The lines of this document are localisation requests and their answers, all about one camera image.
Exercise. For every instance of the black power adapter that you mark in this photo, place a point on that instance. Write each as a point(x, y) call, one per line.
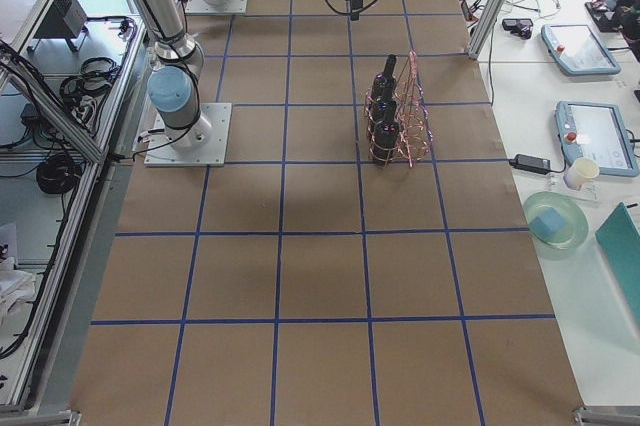
point(529, 163)

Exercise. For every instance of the brown paper table mat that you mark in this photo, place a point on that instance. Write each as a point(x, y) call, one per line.
point(302, 284)

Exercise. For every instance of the teach pendant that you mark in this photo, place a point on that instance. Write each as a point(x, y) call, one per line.
point(578, 50)
point(595, 131)

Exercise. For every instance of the dark wine bottle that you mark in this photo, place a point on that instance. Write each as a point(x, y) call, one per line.
point(384, 141)
point(382, 108)

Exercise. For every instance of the dark wine bottle far slot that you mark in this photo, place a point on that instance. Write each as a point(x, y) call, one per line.
point(384, 83)

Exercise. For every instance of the white paper cup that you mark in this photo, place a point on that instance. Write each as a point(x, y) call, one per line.
point(581, 171)

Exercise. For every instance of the black webcam device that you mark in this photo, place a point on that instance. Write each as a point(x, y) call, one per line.
point(520, 27)

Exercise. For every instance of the green glass plate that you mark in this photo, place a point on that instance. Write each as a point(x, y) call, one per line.
point(574, 233)

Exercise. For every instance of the grey control box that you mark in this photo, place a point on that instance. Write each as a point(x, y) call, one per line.
point(65, 19)

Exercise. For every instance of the blue foam cube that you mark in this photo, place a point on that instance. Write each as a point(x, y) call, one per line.
point(547, 223)

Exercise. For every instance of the far teach pendant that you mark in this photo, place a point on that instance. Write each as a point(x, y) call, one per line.
point(578, 50)

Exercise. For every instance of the near teach pendant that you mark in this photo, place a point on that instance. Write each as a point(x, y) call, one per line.
point(595, 131)

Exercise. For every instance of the copper wire wine basket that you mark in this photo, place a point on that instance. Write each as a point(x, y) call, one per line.
point(415, 138)

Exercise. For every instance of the teal board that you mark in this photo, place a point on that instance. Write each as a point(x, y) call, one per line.
point(618, 238)

